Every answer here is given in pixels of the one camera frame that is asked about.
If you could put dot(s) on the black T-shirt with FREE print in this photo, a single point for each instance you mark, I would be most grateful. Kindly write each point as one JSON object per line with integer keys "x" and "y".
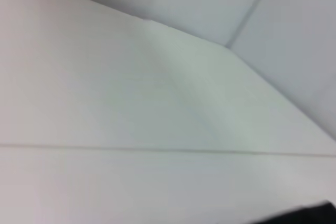
{"x": 309, "y": 214}

